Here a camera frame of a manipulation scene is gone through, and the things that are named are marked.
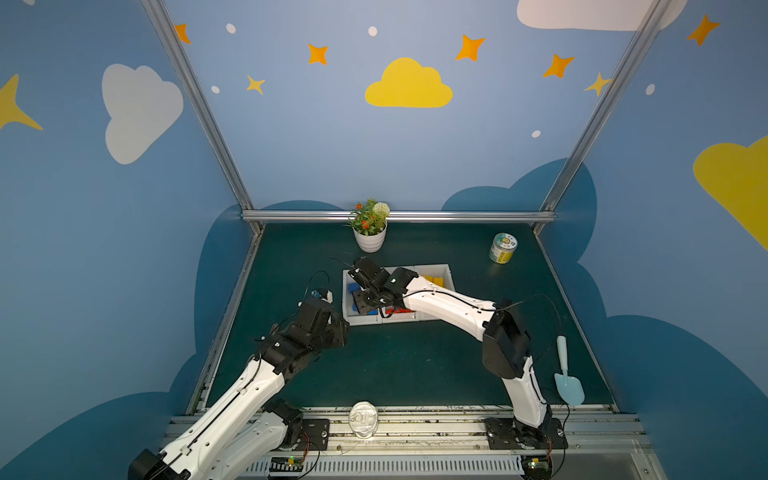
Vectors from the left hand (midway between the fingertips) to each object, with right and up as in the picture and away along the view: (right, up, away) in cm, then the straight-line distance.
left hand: (341, 323), depth 80 cm
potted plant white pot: (+6, +29, +22) cm, 37 cm away
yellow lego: (+31, +10, +21) cm, 38 cm away
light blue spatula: (+63, -18, +2) cm, 66 cm away
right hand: (+5, +6, +7) cm, 11 cm away
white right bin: (+31, +12, +22) cm, 40 cm away
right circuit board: (+50, -34, -6) cm, 61 cm away
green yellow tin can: (+54, +21, +26) cm, 64 cm away
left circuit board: (-13, -34, -7) cm, 37 cm away
